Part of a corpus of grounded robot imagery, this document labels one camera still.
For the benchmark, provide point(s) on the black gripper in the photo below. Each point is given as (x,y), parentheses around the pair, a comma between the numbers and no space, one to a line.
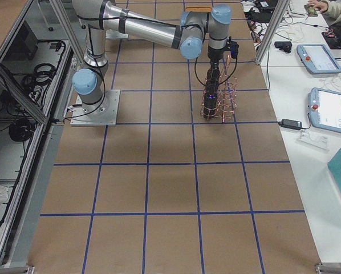
(215,55)

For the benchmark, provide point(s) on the dark wine bottle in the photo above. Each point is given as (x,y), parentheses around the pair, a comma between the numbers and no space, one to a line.
(210,90)

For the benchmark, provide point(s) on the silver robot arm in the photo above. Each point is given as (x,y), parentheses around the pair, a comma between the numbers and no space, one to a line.
(188,36)

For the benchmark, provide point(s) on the wooden rectangular tray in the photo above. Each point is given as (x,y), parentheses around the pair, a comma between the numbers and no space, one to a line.
(199,9)

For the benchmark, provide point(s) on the small black webcam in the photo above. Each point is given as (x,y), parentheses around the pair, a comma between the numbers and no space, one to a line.
(285,46)

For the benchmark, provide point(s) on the black power adapter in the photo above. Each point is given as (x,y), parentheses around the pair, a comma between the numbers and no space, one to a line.
(290,124)

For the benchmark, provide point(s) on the far blue teach pendant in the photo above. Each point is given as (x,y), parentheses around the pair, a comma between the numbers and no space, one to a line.
(318,59)

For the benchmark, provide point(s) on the blue teach pendant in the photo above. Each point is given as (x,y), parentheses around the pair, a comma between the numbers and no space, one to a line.
(325,109)
(318,59)

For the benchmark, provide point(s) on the near blue teach pendant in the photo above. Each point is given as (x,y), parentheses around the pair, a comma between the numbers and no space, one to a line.
(325,109)

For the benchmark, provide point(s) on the copper wire bottle basket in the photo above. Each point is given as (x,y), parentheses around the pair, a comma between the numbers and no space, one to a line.
(226,94)

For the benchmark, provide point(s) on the aluminium frame post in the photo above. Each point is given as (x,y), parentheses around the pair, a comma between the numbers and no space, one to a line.
(271,29)

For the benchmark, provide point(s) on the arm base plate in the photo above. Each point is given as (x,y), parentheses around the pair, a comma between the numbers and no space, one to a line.
(100,114)

